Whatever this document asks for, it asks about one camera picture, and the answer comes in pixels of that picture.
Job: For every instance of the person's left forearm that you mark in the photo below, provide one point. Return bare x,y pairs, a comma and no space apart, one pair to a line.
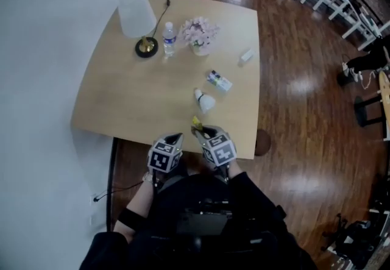
140,198

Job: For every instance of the black equipment pile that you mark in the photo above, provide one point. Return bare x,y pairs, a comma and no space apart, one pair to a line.
359,232

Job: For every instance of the white shade table lamp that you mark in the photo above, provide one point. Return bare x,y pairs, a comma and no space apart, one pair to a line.
135,12

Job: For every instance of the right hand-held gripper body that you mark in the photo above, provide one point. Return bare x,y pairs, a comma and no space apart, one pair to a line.
221,151

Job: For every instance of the white paper ball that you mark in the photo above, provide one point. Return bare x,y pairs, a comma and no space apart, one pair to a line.
205,102

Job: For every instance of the black metal table leg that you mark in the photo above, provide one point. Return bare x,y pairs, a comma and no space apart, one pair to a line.
109,186

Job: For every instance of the pink flowers in white pot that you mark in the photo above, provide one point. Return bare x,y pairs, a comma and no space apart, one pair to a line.
199,31

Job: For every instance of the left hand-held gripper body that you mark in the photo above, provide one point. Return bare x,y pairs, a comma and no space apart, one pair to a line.
161,159

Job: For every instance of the black round trash bin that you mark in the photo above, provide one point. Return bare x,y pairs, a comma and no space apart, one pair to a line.
263,142

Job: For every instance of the small white plastic block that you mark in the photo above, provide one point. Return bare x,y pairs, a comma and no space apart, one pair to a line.
246,56

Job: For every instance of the black chest-mounted device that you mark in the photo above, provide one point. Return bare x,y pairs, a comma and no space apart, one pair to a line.
202,220

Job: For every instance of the clear plastic wrapper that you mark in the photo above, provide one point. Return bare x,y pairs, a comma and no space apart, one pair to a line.
196,124

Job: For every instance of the person's right forearm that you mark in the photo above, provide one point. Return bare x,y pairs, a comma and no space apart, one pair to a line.
243,189

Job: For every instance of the clear plastic water bottle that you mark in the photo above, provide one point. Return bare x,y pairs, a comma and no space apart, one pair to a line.
169,40

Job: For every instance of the round wooden pedestal table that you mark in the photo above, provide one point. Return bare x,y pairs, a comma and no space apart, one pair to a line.
364,113

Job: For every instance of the person's black jacket torso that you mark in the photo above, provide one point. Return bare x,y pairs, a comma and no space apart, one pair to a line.
198,253

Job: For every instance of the small white blue box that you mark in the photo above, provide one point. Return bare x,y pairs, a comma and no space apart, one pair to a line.
221,83

